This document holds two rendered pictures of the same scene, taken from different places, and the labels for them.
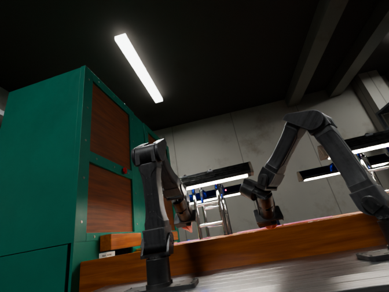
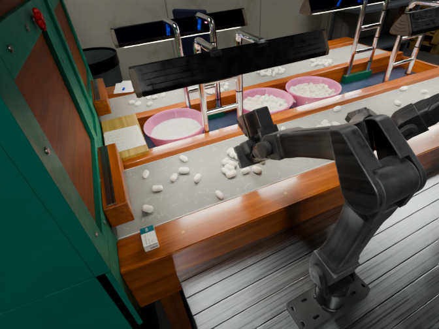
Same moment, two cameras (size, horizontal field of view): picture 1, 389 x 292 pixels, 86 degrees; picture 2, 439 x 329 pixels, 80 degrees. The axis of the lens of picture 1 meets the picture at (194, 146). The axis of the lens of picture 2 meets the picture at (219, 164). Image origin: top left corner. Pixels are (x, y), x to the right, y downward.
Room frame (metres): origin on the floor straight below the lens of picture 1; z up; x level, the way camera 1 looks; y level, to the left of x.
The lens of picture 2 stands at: (0.52, 0.49, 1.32)
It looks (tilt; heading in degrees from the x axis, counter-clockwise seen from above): 39 degrees down; 330
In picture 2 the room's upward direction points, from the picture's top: 5 degrees counter-clockwise
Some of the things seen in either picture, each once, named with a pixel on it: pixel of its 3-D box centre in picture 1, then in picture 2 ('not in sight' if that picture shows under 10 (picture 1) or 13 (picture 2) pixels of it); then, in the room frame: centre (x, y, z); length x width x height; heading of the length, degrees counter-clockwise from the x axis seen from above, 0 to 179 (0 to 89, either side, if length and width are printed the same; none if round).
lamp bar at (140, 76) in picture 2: (197, 179); (237, 59); (1.17, 0.02, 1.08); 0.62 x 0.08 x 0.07; 80
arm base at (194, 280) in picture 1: (158, 273); (330, 290); (0.64, 0.15, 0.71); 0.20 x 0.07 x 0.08; 83
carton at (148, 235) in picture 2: (107, 254); (149, 237); (0.98, 0.45, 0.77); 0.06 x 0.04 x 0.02; 170
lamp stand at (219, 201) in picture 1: (206, 212); (230, 103); (1.25, 0.00, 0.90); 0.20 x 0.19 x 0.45; 80
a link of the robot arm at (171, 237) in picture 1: (156, 246); (332, 273); (0.65, 0.16, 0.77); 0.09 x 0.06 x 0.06; 81
